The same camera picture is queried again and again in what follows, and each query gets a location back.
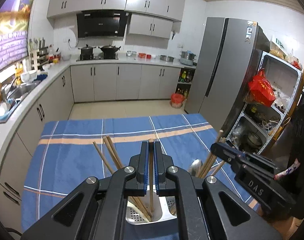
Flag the white plastic utensil holder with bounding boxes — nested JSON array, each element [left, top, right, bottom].
[[125, 185, 176, 225]]

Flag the grey lower kitchen cabinets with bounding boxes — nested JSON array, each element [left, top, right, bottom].
[[0, 63, 182, 230]]

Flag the grey kitchen cabinets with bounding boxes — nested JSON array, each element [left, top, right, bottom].
[[0, 63, 182, 230], [47, 0, 185, 39]]

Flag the steel kitchen sink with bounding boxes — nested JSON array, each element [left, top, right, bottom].
[[0, 80, 41, 124]]

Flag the grey upper kitchen cabinets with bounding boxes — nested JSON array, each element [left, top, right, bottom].
[[47, 0, 185, 39]]

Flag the blue plaid tablecloth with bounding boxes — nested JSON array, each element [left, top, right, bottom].
[[20, 113, 260, 240]]

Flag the red bag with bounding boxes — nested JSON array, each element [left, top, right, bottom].
[[247, 68, 275, 107]]

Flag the white metal shelf rack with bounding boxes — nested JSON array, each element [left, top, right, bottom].
[[226, 50, 303, 154]]

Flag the red trash bin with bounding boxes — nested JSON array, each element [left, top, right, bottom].
[[170, 93, 185, 108]]

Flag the grey double door refrigerator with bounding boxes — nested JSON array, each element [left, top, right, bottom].
[[185, 17, 269, 135]]

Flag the steel steamer pot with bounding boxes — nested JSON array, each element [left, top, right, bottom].
[[180, 50, 196, 66]]

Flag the steel basin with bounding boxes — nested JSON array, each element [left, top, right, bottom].
[[160, 55, 174, 62]]

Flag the black cooking pot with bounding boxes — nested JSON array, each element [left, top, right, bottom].
[[78, 44, 96, 61]]

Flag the black wok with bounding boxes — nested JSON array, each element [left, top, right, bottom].
[[100, 45, 121, 59]]

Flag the wooden knife rack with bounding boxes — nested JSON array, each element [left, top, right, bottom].
[[28, 38, 55, 70]]

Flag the black range hood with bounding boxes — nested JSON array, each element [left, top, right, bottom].
[[76, 10, 129, 38]]

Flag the printed window blind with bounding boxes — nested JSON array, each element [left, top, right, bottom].
[[0, 0, 33, 71]]

